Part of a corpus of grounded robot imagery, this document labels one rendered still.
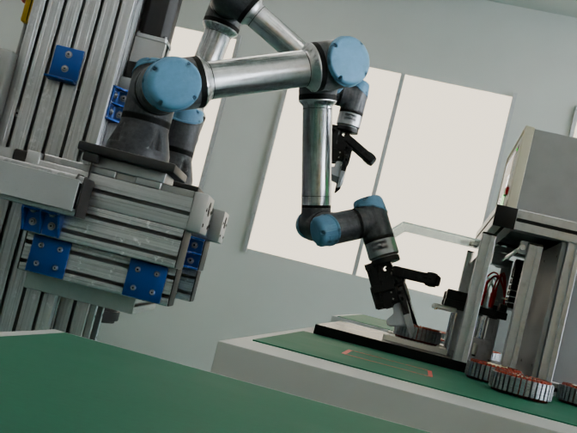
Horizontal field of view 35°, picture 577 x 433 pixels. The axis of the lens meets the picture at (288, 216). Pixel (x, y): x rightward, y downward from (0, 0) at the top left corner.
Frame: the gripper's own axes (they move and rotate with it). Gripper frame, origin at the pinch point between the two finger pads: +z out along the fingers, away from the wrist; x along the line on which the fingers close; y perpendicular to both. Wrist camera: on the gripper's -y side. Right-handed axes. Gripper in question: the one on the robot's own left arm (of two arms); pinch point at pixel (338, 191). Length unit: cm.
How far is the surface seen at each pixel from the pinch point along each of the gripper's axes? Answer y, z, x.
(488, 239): -32, 11, 84
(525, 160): -37, -9, 76
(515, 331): -42, 29, 86
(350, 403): -4, 44, 159
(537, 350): -47, 32, 87
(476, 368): -32, 38, 102
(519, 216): -37, 5, 87
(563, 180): -46, -6, 77
